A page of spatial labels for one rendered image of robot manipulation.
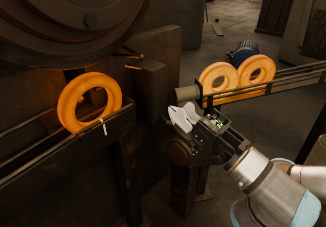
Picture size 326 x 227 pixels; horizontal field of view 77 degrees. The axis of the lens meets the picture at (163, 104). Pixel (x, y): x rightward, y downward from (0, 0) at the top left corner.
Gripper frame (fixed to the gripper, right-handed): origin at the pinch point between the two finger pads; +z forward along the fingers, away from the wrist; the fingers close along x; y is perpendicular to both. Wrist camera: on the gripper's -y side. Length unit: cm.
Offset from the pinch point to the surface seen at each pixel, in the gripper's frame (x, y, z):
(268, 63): -45.5, 4.9, -7.6
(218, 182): -44, -71, -23
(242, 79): -37.8, -2.0, -4.1
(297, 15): -263, -22, 25
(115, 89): 6.2, -2.0, 16.6
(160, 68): -10.9, 0.5, 15.1
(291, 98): -176, -69, -27
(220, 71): -29.5, 0.6, 2.7
